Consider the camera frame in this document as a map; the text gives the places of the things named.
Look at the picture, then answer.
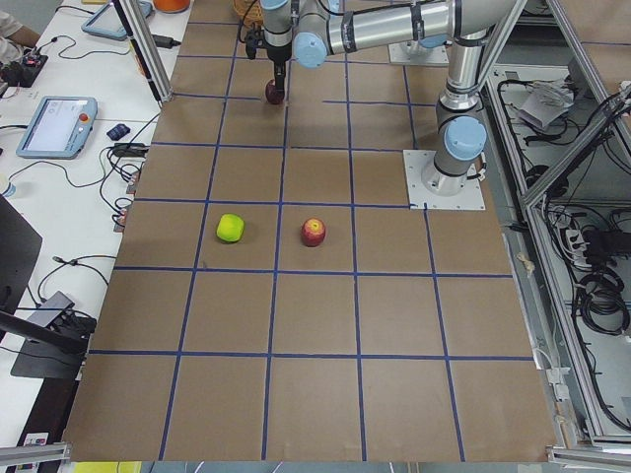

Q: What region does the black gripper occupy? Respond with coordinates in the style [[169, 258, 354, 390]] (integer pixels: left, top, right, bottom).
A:
[[266, 42, 292, 101]]

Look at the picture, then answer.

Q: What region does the dark purple apple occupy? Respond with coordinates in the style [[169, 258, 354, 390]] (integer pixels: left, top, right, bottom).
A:
[[264, 79, 285, 105]]

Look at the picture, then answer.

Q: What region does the red yellow apple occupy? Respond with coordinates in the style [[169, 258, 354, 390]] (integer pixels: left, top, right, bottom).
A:
[[301, 218, 326, 247]]

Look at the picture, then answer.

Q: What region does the green apple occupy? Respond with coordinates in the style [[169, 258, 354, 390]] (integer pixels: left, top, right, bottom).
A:
[[216, 213, 245, 243]]

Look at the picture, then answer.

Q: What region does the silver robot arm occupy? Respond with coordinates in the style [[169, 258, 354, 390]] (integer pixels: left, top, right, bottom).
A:
[[265, 46, 447, 206]]

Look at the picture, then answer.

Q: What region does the woven wicker basket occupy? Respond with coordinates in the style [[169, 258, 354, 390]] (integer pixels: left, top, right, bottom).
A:
[[233, 0, 263, 27]]

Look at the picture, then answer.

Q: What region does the dark blue pouch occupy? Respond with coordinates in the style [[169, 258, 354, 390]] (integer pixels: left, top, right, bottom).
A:
[[106, 123, 130, 141]]

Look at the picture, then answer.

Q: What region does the black power adapter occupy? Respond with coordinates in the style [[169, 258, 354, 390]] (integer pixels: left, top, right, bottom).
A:
[[111, 143, 149, 158]]

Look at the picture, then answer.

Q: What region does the far blue teach pendant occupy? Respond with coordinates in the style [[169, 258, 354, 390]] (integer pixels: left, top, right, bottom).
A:
[[81, 1, 154, 41]]

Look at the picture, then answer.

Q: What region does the blue teach pendant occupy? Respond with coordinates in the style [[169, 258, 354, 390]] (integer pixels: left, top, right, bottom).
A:
[[16, 96, 99, 160], [81, 1, 154, 41]]

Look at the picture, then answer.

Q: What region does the near blue teach pendant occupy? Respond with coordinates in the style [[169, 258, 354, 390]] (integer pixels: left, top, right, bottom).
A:
[[16, 96, 99, 160]]

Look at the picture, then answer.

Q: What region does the black control box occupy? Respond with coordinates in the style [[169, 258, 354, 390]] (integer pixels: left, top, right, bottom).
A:
[[1, 54, 48, 88]]

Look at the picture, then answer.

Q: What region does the black monitor stand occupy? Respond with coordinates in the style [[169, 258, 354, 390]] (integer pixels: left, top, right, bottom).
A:
[[1, 198, 96, 379]]

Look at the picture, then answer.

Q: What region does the aluminium frame post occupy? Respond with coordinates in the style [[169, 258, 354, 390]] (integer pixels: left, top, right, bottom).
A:
[[112, 0, 173, 103]]

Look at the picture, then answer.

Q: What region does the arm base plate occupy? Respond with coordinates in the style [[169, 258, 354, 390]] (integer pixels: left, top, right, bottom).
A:
[[403, 150, 486, 211]]

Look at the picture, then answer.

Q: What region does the black cable bundle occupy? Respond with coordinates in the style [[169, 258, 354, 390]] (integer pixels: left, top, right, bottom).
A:
[[574, 269, 630, 336]]

